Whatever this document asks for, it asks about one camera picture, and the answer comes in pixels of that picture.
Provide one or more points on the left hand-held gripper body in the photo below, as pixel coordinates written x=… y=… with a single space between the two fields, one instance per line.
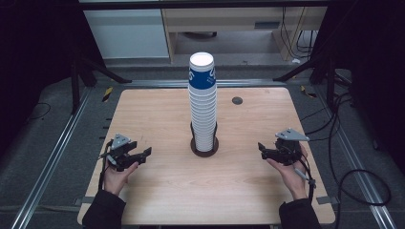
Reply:
x=120 y=141

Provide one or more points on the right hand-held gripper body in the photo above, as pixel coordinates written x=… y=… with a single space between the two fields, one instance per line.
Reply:
x=290 y=135

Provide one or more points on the black cup holder stand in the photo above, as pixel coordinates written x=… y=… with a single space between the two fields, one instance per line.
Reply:
x=203 y=154

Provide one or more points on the stack of paper cups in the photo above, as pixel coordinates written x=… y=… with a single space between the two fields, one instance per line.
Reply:
x=202 y=111

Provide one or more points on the person's right hand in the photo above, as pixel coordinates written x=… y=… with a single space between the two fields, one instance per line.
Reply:
x=294 y=181

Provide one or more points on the person's left hand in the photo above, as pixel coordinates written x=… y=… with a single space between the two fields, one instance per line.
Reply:
x=114 y=181

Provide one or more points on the yellow black tape strip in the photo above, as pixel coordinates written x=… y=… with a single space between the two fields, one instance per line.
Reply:
x=308 y=93
x=107 y=94

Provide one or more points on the round table grommet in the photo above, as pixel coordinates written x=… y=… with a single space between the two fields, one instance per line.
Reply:
x=237 y=100

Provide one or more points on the black metal stand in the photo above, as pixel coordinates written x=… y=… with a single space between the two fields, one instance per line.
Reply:
x=329 y=86
x=75 y=92

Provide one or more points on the grey tape piece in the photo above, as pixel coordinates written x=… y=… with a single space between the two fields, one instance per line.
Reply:
x=327 y=200
x=85 y=200

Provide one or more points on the white cabinet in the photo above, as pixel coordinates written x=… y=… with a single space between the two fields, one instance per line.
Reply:
x=127 y=35

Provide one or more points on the dark round chair base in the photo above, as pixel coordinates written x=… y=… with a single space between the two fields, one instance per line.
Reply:
x=200 y=35

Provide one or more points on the light wooden desk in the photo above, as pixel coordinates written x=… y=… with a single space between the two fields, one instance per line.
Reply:
x=223 y=16

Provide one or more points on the metal floor rail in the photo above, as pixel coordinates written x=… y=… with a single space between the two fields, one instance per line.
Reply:
x=153 y=83
x=51 y=162
x=356 y=165

